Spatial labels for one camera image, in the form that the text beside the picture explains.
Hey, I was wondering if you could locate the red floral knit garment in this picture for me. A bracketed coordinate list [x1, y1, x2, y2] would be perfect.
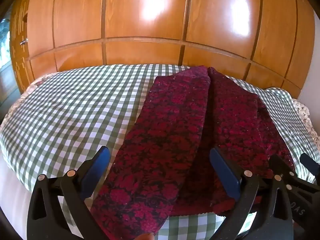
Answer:
[91, 67, 293, 239]

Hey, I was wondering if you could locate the person's left hand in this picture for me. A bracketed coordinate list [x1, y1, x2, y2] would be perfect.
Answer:
[135, 233, 155, 240]

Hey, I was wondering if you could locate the floral bed cover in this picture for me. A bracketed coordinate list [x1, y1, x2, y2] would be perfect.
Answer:
[292, 99, 319, 144]

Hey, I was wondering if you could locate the green checked bed sheet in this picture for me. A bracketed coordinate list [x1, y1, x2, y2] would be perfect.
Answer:
[1, 64, 319, 239]

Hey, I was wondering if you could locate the wooden wardrobe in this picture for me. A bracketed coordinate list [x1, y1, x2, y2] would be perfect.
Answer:
[10, 0, 315, 98]

